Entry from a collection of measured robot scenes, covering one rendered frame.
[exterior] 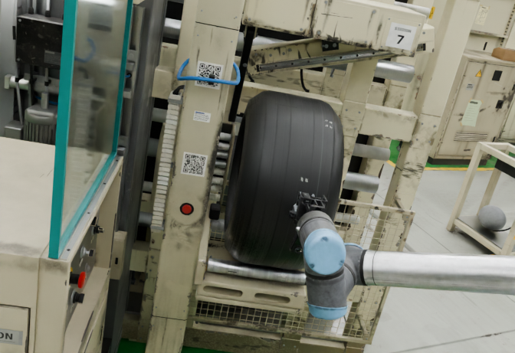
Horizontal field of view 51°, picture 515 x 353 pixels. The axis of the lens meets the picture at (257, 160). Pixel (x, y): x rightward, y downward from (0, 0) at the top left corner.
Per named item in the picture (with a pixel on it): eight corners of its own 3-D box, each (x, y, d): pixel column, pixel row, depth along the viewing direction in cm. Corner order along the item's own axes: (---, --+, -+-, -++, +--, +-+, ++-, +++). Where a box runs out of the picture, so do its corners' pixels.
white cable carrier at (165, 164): (149, 231, 181) (169, 94, 164) (152, 223, 186) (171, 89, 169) (163, 233, 182) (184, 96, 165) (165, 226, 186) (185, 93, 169)
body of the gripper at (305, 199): (325, 194, 146) (333, 210, 134) (317, 223, 148) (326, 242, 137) (296, 190, 145) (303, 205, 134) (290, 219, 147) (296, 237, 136)
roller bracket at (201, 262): (193, 285, 175) (198, 259, 172) (200, 225, 212) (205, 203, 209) (203, 286, 176) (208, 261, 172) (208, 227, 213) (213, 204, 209)
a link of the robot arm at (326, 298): (355, 302, 133) (352, 256, 129) (341, 328, 123) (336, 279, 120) (319, 296, 137) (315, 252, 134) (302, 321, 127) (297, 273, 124)
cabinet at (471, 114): (432, 166, 611) (469, 57, 566) (400, 146, 658) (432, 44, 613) (490, 167, 651) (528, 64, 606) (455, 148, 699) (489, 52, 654)
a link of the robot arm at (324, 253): (307, 281, 120) (303, 239, 117) (300, 256, 132) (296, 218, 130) (349, 275, 120) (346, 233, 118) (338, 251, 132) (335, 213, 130)
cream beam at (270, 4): (241, 25, 181) (250, -21, 176) (241, 15, 205) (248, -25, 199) (414, 59, 188) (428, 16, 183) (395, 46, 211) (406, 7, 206)
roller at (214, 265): (202, 273, 178) (205, 261, 176) (203, 266, 182) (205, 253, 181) (306, 288, 182) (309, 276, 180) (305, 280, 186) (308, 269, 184)
